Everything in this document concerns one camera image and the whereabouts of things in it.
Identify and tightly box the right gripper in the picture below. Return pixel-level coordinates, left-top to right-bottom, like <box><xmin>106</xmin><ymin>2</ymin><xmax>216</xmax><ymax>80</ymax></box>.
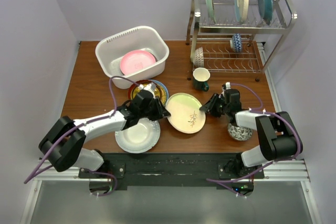
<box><xmin>198</xmin><ymin>94</ymin><xmax>229</xmax><ymax>119</ymax></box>

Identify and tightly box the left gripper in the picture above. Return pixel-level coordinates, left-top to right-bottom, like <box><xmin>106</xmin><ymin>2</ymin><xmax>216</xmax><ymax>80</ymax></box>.
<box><xmin>139</xmin><ymin>96</ymin><xmax>171</xmax><ymax>122</ymax></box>

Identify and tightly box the beige plate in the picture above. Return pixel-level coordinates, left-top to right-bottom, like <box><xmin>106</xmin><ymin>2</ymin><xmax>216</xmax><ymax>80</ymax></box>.
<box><xmin>165</xmin><ymin>93</ymin><xmax>206</xmax><ymax>134</ymax></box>

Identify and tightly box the yellow patterned plate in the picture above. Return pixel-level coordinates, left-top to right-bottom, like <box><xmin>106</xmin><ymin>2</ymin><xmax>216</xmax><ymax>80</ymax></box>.
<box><xmin>130</xmin><ymin>84</ymin><xmax>162</xmax><ymax>99</ymax></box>

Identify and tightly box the pink plate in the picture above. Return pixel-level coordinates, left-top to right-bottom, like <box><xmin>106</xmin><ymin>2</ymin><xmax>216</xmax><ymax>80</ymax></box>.
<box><xmin>120</xmin><ymin>50</ymin><xmax>156</xmax><ymax>75</ymax></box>

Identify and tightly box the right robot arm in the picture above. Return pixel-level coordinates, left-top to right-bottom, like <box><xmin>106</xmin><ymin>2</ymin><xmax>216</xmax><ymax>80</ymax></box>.
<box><xmin>200</xmin><ymin>88</ymin><xmax>303</xmax><ymax>178</ymax></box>

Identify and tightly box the white plastic bin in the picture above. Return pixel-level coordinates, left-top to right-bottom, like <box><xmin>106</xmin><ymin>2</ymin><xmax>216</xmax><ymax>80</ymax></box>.
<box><xmin>95</xmin><ymin>26</ymin><xmax>170</xmax><ymax>81</ymax></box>

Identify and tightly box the blue rimmed yellow plate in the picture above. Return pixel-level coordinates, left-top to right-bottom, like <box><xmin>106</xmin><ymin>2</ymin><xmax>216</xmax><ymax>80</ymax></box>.
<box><xmin>150</xmin><ymin>79</ymin><xmax>169</xmax><ymax>105</ymax></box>

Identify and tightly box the white scalloped plate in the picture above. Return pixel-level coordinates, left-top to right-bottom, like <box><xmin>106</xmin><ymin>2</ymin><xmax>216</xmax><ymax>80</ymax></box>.
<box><xmin>115</xmin><ymin>119</ymin><xmax>161</xmax><ymax>154</ymax></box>

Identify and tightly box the dark green mug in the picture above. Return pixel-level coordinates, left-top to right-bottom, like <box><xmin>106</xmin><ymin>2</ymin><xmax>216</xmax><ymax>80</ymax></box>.
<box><xmin>193</xmin><ymin>68</ymin><xmax>211</xmax><ymax>92</ymax></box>

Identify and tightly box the red fluted plate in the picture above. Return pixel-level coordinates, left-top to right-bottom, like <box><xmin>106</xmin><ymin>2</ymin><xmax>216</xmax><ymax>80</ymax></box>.
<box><xmin>128</xmin><ymin>80</ymin><xmax>161</xmax><ymax>99</ymax></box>

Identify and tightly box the black white floral bowl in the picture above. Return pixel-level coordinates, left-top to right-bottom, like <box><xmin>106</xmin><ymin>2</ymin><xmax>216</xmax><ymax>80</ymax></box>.
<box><xmin>227</xmin><ymin>123</ymin><xmax>253</xmax><ymax>141</ymax></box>

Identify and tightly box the patterned bowl in rack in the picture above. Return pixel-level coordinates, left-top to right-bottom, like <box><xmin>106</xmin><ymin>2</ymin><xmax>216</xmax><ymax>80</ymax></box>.
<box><xmin>193</xmin><ymin>47</ymin><xmax>204</xmax><ymax>68</ymax></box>

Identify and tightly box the blue zigzag cup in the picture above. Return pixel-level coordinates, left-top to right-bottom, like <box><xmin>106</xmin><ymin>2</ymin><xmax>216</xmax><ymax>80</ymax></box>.
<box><xmin>230</xmin><ymin>34</ymin><xmax>243</xmax><ymax>53</ymax></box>

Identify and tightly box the steel dish rack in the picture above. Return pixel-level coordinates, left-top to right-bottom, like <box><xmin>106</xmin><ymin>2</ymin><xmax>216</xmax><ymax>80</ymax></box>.
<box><xmin>186</xmin><ymin>0</ymin><xmax>298</xmax><ymax>82</ymax></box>

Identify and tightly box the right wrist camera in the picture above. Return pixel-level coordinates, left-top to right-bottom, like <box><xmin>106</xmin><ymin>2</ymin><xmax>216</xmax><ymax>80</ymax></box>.
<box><xmin>222</xmin><ymin>82</ymin><xmax>231</xmax><ymax>92</ymax></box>

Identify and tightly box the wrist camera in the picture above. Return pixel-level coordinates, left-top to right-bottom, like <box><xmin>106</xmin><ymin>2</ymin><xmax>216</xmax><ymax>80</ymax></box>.
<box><xmin>144</xmin><ymin>82</ymin><xmax>156</xmax><ymax>92</ymax></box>
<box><xmin>222</xmin><ymin>82</ymin><xmax>231</xmax><ymax>92</ymax></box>

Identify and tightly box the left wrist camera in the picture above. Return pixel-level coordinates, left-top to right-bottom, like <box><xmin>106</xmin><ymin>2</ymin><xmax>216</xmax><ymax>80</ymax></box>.
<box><xmin>144</xmin><ymin>82</ymin><xmax>156</xmax><ymax>92</ymax></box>

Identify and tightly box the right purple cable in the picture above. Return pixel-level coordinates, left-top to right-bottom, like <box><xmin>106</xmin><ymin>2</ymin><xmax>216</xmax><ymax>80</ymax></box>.
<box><xmin>206</xmin><ymin>83</ymin><xmax>304</xmax><ymax>192</ymax></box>

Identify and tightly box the purple cable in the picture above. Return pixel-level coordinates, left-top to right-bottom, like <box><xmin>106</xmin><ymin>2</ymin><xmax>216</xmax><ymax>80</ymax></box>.
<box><xmin>206</xmin><ymin>83</ymin><xmax>304</xmax><ymax>192</ymax></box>
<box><xmin>23</xmin><ymin>76</ymin><xmax>144</xmax><ymax>197</ymax></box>

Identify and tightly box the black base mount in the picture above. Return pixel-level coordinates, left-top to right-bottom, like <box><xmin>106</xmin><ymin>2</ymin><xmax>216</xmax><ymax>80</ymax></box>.
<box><xmin>79</xmin><ymin>153</ymin><xmax>264</xmax><ymax>190</ymax></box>

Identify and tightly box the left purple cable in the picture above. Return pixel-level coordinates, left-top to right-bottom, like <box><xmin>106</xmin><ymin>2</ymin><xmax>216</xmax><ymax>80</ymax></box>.
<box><xmin>23</xmin><ymin>76</ymin><xmax>144</xmax><ymax>197</ymax></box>

